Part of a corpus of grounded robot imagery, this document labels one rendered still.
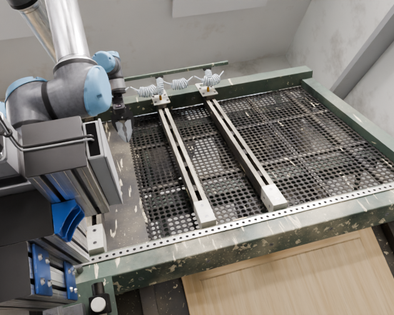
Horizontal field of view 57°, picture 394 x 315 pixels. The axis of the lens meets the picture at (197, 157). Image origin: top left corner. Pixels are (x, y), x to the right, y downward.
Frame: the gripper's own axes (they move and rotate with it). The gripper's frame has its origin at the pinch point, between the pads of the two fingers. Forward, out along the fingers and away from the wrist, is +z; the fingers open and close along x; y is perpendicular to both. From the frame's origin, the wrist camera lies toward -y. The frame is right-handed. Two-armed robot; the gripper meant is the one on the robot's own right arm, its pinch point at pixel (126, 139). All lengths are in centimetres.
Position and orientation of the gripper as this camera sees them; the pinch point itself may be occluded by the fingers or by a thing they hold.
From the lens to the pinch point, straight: 150.2
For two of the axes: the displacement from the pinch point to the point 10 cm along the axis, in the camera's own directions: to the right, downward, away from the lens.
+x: -9.6, 2.0, -1.8
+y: -2.0, -0.6, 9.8
